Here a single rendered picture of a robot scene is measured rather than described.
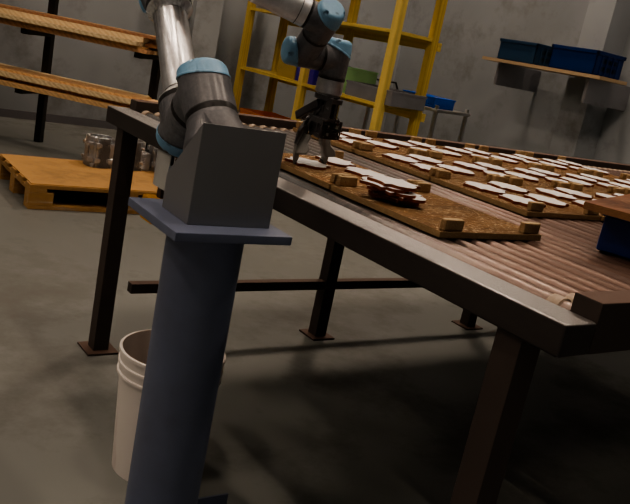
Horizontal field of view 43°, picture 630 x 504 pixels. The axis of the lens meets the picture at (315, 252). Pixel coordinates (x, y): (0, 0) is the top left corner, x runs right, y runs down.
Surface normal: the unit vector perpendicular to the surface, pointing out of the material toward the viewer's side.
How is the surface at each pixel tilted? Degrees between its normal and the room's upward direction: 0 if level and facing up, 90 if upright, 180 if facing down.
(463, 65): 90
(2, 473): 0
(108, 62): 90
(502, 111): 90
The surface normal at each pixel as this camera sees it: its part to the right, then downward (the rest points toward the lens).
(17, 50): 0.53, 0.31
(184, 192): -0.83, -0.03
